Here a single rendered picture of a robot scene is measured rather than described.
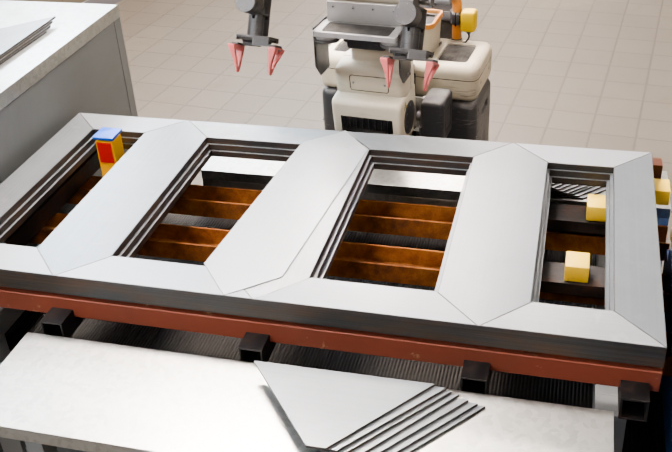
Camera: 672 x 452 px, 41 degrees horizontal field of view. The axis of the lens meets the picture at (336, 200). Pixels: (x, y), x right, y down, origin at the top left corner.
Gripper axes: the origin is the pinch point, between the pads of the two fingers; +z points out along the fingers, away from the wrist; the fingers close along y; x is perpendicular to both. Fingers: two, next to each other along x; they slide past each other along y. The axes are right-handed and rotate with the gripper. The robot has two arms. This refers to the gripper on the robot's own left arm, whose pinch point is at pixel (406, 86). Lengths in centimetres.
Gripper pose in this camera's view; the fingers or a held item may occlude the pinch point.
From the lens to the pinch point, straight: 234.5
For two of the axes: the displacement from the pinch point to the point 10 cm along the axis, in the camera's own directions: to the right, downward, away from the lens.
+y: 9.4, 1.4, -3.2
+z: -1.1, 9.9, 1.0
